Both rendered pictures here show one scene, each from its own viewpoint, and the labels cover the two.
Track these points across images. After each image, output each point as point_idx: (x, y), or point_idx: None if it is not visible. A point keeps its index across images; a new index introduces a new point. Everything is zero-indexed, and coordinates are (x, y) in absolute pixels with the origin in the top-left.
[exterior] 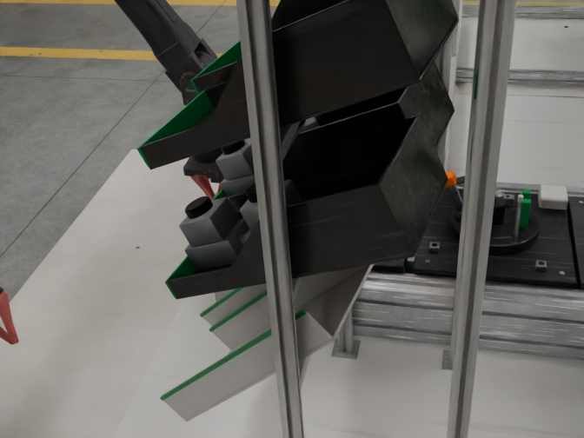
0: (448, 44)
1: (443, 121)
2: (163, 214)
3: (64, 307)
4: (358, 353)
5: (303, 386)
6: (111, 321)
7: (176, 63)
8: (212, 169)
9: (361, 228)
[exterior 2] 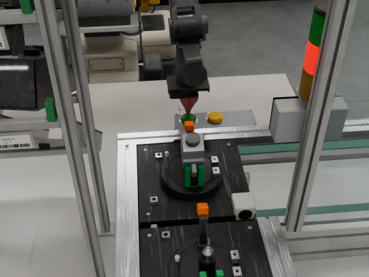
0: (307, 131)
1: (8, 104)
2: (218, 109)
3: (118, 101)
4: (102, 237)
5: (69, 215)
6: (110, 121)
7: (169, 9)
8: (169, 87)
9: None
